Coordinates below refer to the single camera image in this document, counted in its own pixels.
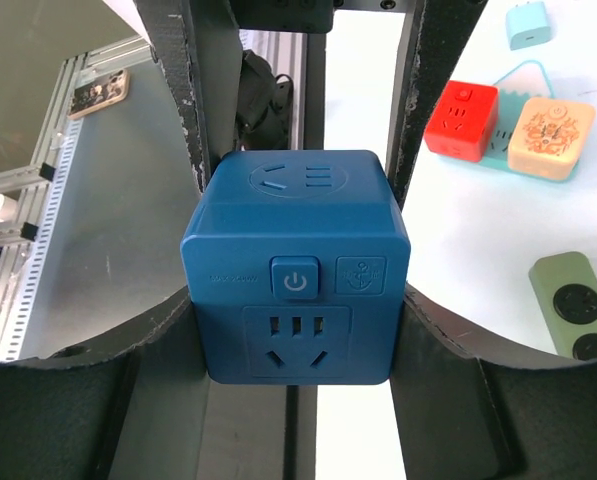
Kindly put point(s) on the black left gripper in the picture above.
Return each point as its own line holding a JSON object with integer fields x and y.
{"x": 199, "y": 51}

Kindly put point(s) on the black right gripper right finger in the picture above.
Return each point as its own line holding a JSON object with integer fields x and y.
{"x": 471, "y": 404}

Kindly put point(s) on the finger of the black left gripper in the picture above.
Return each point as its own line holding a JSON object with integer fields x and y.
{"x": 433, "y": 37}

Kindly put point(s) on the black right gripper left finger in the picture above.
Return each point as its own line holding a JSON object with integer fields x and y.
{"x": 126, "y": 404}

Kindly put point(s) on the small teal charger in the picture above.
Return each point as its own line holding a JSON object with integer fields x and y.
{"x": 527, "y": 25}

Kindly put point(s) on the red cube socket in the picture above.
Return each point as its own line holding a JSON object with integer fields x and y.
{"x": 463, "y": 121}

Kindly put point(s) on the teal triangular power strip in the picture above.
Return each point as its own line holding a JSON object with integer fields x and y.
{"x": 527, "y": 80}

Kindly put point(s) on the beige cube socket adapter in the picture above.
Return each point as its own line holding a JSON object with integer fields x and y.
{"x": 549, "y": 137}

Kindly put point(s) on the blue cube socket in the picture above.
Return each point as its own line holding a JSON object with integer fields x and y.
{"x": 296, "y": 264}

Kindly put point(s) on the smartphone with tan case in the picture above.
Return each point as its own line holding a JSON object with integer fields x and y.
{"x": 98, "y": 94}

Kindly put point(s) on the green power strip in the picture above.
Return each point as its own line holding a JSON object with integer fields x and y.
{"x": 565, "y": 286}

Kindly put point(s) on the white slotted cable duct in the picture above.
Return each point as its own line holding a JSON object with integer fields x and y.
{"x": 22, "y": 264}

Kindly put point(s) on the aluminium frame rail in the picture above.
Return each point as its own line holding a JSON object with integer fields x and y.
{"x": 74, "y": 72}

